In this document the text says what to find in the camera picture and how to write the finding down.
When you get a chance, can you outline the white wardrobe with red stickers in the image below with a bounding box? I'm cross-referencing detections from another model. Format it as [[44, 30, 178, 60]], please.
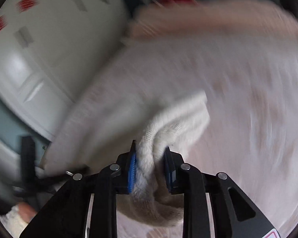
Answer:
[[0, 0, 128, 140]]

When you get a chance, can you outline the person's left hand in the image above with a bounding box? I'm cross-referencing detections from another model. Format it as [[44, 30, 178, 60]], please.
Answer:
[[5, 202, 37, 224]]

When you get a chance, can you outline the pale pink embossed bedspread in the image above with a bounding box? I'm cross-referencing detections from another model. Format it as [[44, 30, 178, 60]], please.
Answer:
[[45, 35, 298, 237]]

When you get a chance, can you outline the pink fluffy blanket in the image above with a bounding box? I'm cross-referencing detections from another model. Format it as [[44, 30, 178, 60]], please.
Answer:
[[126, 0, 298, 42]]

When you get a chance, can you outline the cream fuzzy knit sweater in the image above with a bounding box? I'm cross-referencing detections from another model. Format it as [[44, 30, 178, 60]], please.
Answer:
[[117, 90, 210, 227]]

